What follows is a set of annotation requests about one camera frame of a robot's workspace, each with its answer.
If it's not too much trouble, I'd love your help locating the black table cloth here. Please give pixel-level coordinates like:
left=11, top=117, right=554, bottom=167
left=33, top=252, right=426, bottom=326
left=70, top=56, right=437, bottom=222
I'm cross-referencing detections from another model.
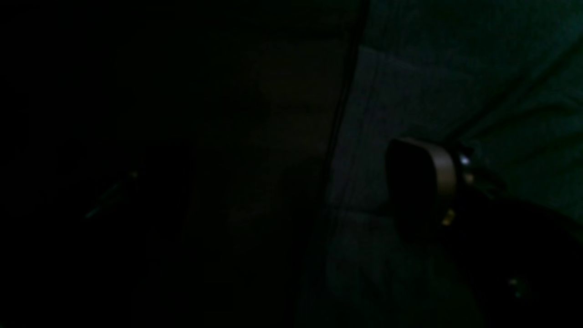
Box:
left=1, top=0, right=368, bottom=328

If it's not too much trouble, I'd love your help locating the dark grey T-shirt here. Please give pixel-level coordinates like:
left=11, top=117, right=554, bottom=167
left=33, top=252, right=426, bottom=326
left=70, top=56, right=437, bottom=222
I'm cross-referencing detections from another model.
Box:
left=296, top=0, right=582, bottom=328

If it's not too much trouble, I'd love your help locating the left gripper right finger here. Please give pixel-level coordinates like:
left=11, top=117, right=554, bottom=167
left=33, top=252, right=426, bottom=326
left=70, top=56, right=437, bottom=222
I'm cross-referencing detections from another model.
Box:
left=385, top=138, right=583, bottom=328

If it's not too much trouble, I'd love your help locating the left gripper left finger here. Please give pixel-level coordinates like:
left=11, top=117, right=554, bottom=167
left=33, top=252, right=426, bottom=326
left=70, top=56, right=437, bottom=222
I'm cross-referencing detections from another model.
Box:
left=68, top=169, right=192, bottom=274

